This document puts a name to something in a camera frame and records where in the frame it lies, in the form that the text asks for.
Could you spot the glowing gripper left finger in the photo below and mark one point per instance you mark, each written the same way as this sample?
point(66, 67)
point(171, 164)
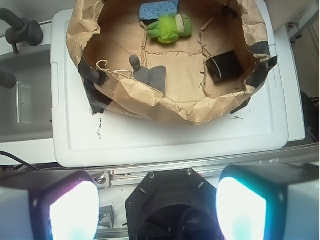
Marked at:
point(48, 205)

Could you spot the grey plush elephant toy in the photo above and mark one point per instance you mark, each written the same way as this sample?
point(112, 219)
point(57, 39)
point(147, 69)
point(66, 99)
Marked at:
point(154, 77)

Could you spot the green plush frog toy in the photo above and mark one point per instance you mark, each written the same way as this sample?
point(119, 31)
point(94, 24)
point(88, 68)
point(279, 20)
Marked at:
point(170, 27)

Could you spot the blue sponge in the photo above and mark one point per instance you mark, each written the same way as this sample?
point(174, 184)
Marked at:
point(154, 10)

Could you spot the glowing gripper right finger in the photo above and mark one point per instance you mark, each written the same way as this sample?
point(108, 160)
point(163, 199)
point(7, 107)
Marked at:
point(269, 201)

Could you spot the black box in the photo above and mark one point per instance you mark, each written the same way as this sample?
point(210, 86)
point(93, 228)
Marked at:
point(224, 67)

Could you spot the brown paper bag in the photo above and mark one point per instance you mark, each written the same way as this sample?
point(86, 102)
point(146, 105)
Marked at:
point(103, 34)

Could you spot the white plastic bin lid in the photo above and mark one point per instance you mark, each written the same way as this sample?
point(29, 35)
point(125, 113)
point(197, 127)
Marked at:
point(85, 139)

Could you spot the grey faucet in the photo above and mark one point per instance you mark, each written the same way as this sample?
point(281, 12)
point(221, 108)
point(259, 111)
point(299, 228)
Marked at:
point(21, 30)

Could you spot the black octagonal mount plate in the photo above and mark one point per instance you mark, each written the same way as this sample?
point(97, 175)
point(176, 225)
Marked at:
point(173, 205)

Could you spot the aluminium rail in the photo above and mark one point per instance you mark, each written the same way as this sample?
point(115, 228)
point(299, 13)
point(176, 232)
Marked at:
point(206, 167)

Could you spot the white sink basin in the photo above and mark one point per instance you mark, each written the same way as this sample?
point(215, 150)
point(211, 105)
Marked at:
point(26, 109)

